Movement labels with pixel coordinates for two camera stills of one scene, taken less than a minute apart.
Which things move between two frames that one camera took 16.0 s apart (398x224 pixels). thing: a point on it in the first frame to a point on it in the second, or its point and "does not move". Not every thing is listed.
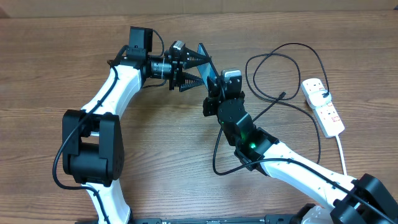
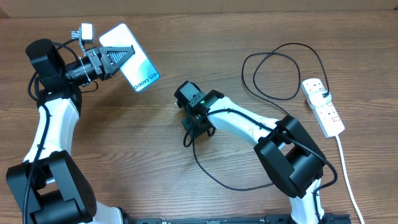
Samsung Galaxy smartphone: x=206 y=70 to x=139 y=70
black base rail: x=266 y=219 does not move
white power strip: x=326 y=114 does not move
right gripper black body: x=209 y=107 to x=198 y=130
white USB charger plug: x=319 y=98 does not move
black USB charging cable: x=221 y=128 to x=223 y=183
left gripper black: x=178 y=75 to x=102 y=53
